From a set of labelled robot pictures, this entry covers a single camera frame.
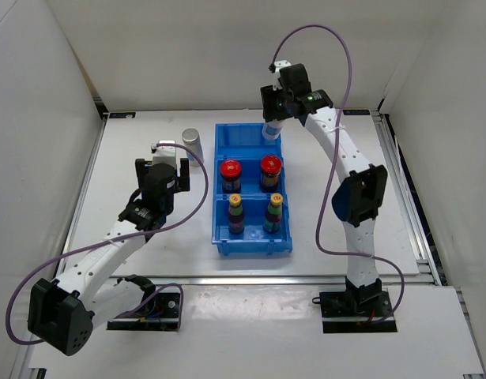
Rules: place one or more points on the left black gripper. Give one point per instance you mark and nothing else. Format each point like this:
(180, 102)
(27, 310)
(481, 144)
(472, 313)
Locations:
(181, 181)

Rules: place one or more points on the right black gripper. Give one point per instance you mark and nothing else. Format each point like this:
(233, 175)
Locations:
(269, 95)

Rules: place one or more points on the silver cap shaker bottle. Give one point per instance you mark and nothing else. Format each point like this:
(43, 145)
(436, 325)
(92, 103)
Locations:
(272, 130)
(191, 139)

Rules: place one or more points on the red lid sauce jar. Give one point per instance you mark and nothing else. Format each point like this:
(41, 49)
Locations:
(270, 172)
(230, 172)

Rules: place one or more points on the yellow cap sauce bottle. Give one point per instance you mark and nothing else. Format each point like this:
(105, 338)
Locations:
(272, 221)
(235, 214)

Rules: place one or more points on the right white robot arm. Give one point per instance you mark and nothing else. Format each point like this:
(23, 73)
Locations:
(359, 196)

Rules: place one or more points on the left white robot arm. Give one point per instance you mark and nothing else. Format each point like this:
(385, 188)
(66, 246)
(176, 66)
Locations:
(64, 311)

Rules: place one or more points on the blue plastic divided bin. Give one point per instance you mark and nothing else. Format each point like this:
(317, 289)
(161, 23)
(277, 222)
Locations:
(244, 143)

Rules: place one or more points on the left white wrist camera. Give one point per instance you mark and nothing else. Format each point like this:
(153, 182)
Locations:
(164, 154)

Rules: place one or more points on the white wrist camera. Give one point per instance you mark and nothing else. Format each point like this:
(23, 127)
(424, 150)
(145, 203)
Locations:
(276, 66)
(164, 154)

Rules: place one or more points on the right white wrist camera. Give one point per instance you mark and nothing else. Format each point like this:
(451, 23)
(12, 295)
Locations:
(276, 66)

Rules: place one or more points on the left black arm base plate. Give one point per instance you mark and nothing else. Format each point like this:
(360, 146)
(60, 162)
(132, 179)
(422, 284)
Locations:
(162, 313)

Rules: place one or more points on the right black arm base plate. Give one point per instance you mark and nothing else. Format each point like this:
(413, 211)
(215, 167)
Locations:
(341, 317)

